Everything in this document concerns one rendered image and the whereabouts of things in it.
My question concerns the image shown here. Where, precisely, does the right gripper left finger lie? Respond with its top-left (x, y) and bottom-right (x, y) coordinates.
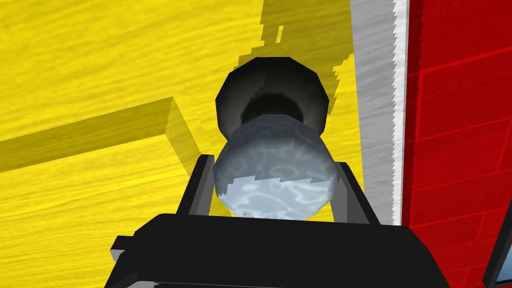
top-left (176, 153), bottom-right (217, 217)

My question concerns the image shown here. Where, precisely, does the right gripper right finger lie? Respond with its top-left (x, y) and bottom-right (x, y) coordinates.
top-left (331, 161), bottom-right (381, 225)

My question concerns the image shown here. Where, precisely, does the grey and black door knob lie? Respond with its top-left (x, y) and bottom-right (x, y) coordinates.
top-left (212, 56), bottom-right (338, 221)

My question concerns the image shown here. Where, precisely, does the yellow wooden door leaf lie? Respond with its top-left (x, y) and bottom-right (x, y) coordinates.
top-left (0, 0), bottom-right (365, 288)

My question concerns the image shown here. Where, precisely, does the black framed window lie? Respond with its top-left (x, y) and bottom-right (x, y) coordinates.
top-left (481, 197), bottom-right (512, 288)

